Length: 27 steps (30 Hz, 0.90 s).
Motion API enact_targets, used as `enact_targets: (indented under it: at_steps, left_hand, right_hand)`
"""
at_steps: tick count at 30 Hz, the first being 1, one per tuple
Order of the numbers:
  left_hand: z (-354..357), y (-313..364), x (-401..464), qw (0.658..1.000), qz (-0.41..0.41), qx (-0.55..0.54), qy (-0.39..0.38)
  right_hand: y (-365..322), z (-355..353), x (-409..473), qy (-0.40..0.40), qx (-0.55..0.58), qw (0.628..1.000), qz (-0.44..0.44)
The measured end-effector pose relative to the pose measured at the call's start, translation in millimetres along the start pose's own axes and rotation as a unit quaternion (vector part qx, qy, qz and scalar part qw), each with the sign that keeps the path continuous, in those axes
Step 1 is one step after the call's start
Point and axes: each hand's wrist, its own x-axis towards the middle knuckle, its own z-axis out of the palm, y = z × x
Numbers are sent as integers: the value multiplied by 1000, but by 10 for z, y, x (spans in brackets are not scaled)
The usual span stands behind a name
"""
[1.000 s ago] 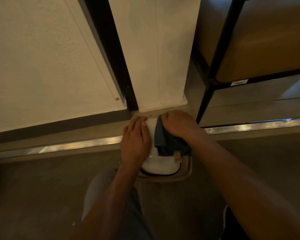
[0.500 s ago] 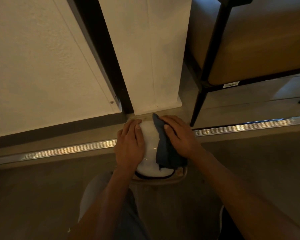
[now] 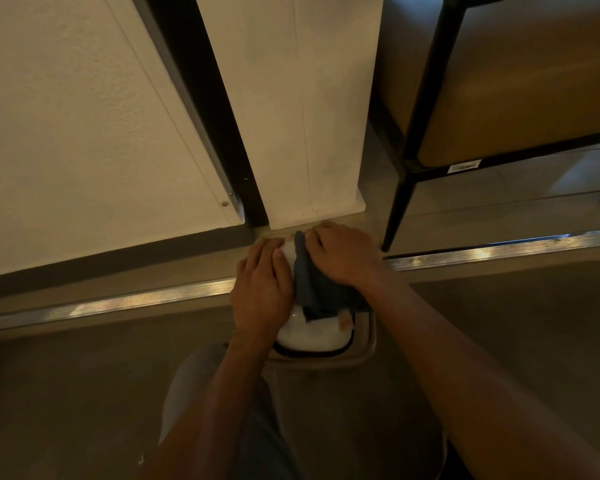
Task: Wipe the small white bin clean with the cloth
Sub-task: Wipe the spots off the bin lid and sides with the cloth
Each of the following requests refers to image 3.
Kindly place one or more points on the person's right hand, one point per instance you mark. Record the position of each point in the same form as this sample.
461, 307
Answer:
345, 254

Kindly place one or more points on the person's left hand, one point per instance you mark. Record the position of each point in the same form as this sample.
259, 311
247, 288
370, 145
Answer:
262, 294

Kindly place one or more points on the dark blue cloth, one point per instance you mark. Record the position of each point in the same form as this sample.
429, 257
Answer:
320, 289

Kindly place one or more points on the person's right forearm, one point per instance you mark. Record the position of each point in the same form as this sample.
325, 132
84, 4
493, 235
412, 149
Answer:
480, 379

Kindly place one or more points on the person's left forearm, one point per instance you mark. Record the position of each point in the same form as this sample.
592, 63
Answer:
210, 414

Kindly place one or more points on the metal floor threshold strip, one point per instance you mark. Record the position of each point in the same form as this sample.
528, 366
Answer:
130, 299

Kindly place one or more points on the white sticker label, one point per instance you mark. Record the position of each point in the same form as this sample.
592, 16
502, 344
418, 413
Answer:
464, 166

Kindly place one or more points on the grey baseboard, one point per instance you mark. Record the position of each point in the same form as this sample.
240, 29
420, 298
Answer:
115, 262

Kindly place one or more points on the brown bench with sticker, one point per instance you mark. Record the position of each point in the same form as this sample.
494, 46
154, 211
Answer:
510, 94

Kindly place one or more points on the black wall post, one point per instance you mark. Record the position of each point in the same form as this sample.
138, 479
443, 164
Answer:
205, 104

